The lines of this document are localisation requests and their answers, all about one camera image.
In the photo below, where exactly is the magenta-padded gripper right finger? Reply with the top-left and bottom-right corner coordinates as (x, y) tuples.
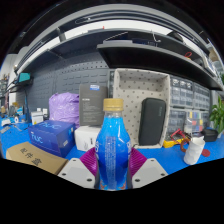
(128, 147), (169, 190)

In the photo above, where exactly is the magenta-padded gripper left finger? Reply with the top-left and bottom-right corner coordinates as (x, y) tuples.
(57, 147), (99, 190)

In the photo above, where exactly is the blue drink bottle gold cap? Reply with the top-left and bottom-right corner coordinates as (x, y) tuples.
(94, 97), (133, 191)

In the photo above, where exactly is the small white carton box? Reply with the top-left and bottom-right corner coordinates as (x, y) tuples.
(73, 125), (103, 153)

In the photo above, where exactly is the yellow multimeter with red leads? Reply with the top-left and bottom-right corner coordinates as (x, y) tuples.
(162, 128), (191, 153)

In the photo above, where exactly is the blue printed carton box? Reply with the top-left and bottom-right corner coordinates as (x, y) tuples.
(27, 119), (76, 158)

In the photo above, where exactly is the brown cardboard box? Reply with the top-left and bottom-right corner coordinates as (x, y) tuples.
(5, 141), (69, 176)

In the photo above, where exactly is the white ribbed cup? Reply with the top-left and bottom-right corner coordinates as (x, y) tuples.
(183, 135), (206, 166)

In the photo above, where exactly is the grey small-parts drawer cabinet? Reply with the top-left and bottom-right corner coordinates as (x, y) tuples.
(192, 83), (212, 111)
(201, 109), (212, 129)
(169, 75), (194, 108)
(165, 108), (188, 136)

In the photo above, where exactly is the flat round red coaster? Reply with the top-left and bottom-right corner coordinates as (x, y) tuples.
(201, 148), (212, 158)

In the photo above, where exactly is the purple plastic bag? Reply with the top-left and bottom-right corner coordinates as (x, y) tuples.
(48, 92), (81, 129)

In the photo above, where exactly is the small white labelled box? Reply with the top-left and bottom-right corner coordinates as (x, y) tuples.
(30, 111), (45, 126)

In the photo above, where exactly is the clear plastic parts box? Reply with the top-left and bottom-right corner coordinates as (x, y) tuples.
(184, 109), (205, 136)

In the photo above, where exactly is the dark grey carton box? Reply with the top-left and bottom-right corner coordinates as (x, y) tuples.
(78, 83), (109, 127)

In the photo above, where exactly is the green leafy potted plant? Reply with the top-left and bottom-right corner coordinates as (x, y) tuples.
(209, 96), (224, 134)

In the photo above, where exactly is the dark grey pegboard panel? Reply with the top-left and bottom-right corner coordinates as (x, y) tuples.
(16, 51), (114, 116)

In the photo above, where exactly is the teal box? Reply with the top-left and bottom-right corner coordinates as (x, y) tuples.
(18, 72), (32, 84)

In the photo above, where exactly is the black workbench shelf unit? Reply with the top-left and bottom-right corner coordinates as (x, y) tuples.
(6, 3), (224, 91)

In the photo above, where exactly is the white metal shelf rack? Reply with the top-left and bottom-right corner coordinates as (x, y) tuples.
(204, 43), (224, 98)

